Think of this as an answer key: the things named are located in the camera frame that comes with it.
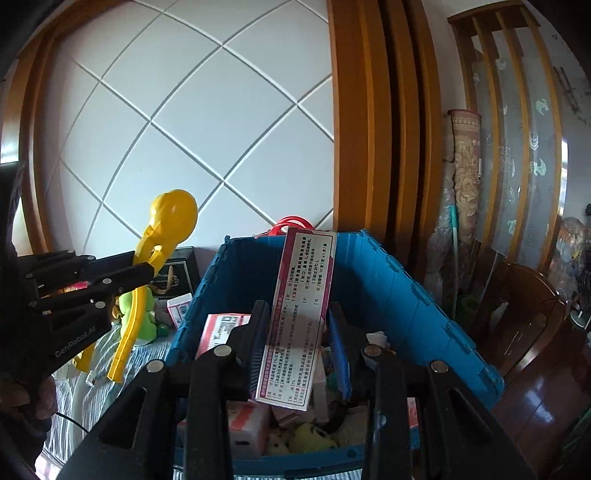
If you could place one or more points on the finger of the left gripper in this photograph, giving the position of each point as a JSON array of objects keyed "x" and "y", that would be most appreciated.
[
  {"x": 50, "y": 272},
  {"x": 93, "y": 299}
]

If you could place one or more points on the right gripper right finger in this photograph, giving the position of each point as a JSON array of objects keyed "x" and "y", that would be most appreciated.
[{"x": 371, "y": 374}]

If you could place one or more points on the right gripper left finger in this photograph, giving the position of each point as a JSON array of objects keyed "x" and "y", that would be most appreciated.
[{"x": 227, "y": 372}]

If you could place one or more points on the long pink medicine box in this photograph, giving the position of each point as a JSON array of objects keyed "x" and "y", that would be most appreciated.
[{"x": 297, "y": 318}]

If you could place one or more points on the yellow snowball clamp toy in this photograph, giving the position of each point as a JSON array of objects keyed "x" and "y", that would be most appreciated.
[{"x": 172, "y": 218}]

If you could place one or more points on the large pink barcode tissue pack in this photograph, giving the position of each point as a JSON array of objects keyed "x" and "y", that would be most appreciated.
[{"x": 217, "y": 328}]

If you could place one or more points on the left hand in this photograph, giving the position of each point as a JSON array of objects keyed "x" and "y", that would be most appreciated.
[{"x": 43, "y": 402}]

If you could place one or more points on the small pink tissue pack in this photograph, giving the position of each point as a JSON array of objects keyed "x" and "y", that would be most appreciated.
[{"x": 177, "y": 308}]

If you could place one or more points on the striped blue tablecloth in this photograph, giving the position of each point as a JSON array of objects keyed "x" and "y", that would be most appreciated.
[{"x": 83, "y": 397}]

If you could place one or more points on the black gift box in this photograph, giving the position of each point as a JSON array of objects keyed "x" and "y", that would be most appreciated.
[{"x": 178, "y": 276}]

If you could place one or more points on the blue plastic storage crate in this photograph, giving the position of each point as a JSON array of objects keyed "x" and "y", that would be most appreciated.
[{"x": 375, "y": 294}]

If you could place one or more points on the red plastic basket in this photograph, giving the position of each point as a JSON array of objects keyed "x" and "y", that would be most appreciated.
[{"x": 291, "y": 221}]

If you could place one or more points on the wooden chair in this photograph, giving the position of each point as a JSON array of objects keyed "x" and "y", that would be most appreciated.
[{"x": 519, "y": 316}]

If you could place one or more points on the rolled patterned carpet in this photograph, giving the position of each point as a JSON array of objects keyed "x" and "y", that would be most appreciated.
[{"x": 466, "y": 132}]

